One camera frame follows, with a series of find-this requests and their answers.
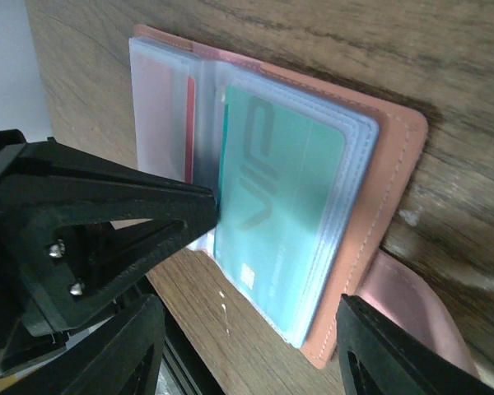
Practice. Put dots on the red stripe card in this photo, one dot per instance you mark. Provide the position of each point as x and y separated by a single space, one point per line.
189 132

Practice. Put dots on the teal card large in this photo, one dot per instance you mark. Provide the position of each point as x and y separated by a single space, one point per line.
281 199

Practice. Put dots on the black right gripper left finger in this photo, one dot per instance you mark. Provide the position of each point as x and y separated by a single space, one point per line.
123 356

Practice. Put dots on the black aluminium frame rail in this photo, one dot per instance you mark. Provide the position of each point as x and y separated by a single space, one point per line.
182 371

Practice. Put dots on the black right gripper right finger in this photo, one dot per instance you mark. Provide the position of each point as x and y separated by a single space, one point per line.
377 356

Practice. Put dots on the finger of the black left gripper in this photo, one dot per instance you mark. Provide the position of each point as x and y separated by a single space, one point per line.
76 231

